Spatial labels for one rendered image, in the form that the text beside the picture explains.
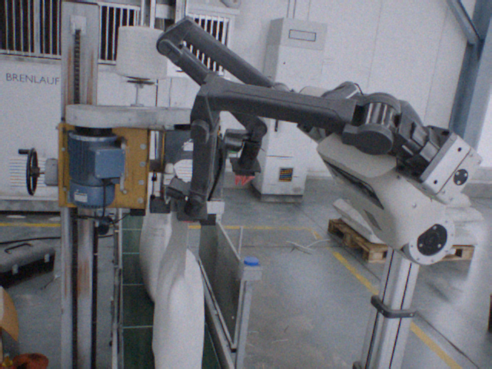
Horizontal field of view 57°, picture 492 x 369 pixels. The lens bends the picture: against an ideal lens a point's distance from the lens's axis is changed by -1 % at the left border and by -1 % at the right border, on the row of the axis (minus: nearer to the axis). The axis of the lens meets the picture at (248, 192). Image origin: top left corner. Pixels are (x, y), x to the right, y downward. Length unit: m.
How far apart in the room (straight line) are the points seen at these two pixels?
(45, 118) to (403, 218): 3.79
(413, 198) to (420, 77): 5.90
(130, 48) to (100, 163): 0.37
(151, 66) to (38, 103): 3.06
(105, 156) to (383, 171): 0.84
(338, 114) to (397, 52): 5.88
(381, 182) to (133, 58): 0.86
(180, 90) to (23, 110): 1.41
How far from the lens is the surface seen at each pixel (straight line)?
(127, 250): 3.07
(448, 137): 0.99
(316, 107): 0.94
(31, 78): 4.53
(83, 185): 1.60
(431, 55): 7.10
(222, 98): 0.98
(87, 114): 1.53
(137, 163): 1.78
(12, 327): 2.75
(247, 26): 4.92
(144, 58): 1.53
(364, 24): 6.54
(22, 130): 4.59
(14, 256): 3.48
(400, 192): 1.14
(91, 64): 1.79
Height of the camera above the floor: 1.61
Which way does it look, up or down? 15 degrees down
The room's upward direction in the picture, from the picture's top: 6 degrees clockwise
